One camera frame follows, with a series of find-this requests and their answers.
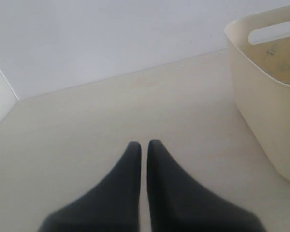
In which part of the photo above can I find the cream plastic bin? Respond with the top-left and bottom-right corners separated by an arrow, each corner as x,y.
224,5 -> 290,181

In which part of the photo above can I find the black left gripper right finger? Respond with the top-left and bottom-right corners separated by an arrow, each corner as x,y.
147,140 -> 261,232

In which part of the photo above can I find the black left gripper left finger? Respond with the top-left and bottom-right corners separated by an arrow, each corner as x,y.
39,141 -> 142,232

